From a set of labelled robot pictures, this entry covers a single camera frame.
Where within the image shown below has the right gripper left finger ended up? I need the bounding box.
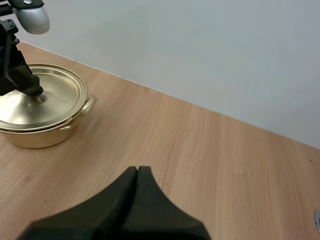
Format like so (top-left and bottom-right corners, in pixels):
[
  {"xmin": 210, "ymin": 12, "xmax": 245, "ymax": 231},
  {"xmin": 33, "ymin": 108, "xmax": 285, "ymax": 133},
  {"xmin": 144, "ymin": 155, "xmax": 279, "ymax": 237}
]
[{"xmin": 16, "ymin": 165, "xmax": 138, "ymax": 240}]

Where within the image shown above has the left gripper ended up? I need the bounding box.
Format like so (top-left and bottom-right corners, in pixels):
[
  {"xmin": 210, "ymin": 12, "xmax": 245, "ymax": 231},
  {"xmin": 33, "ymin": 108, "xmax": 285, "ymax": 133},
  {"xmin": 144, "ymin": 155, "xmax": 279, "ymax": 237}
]
[{"xmin": 0, "ymin": 19, "xmax": 43, "ymax": 98}]

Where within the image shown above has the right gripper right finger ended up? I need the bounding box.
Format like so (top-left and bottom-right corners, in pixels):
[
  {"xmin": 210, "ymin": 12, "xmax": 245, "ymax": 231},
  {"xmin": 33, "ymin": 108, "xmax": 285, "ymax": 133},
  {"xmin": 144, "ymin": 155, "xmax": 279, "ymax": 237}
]
[{"xmin": 120, "ymin": 165, "xmax": 211, "ymax": 240}]

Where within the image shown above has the gold lid with black knob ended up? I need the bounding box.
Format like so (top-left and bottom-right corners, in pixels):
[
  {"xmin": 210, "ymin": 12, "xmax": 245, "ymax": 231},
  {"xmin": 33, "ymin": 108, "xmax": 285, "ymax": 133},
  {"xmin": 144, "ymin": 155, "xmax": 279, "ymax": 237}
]
[{"xmin": 0, "ymin": 63, "xmax": 89, "ymax": 132}]

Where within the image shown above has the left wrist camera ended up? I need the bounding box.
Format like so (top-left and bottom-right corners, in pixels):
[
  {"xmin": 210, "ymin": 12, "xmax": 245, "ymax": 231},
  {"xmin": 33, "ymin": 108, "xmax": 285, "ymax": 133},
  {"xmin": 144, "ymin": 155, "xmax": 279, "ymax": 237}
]
[{"xmin": 9, "ymin": 0, "xmax": 51, "ymax": 35}]

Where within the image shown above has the gold pot with two handles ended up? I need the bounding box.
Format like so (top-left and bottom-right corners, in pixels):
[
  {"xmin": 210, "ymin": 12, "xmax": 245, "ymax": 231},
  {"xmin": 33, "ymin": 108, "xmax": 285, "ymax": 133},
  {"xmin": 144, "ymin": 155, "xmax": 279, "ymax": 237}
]
[{"xmin": 0, "ymin": 94, "xmax": 98, "ymax": 150}]

